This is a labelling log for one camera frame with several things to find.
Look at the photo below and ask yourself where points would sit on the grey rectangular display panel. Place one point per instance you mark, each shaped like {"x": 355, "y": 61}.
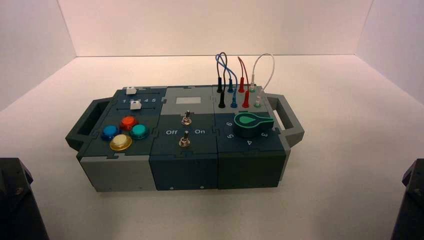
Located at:
{"x": 188, "y": 101}

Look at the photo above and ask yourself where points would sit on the silver toggle switch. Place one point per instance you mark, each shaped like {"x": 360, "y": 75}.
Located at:
{"x": 186, "y": 120}
{"x": 184, "y": 141}

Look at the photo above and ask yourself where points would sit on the green round push button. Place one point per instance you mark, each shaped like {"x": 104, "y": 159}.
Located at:
{"x": 139, "y": 132}

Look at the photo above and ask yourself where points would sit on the green rotary selector knob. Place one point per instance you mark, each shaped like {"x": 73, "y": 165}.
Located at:
{"x": 251, "y": 126}

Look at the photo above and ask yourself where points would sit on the red round push button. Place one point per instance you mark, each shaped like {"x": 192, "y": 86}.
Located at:
{"x": 128, "y": 123}

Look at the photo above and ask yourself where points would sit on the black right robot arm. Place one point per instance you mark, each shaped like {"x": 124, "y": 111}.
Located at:
{"x": 410, "y": 205}

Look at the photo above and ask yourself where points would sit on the dark blue grey control box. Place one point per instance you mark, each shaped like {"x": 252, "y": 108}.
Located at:
{"x": 185, "y": 165}

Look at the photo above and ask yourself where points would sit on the blue round push button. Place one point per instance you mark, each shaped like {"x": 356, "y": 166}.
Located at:
{"x": 110, "y": 132}

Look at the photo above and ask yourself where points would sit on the yellow round push button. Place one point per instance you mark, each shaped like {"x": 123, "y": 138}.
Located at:
{"x": 120, "y": 142}

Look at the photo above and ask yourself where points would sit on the white slider knob up arrow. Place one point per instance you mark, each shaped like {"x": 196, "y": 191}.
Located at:
{"x": 136, "y": 105}

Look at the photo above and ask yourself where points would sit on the white slider knob down arrow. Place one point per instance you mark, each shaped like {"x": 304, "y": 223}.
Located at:
{"x": 131, "y": 90}

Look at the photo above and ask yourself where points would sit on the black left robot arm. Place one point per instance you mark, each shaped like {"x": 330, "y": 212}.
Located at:
{"x": 16, "y": 205}

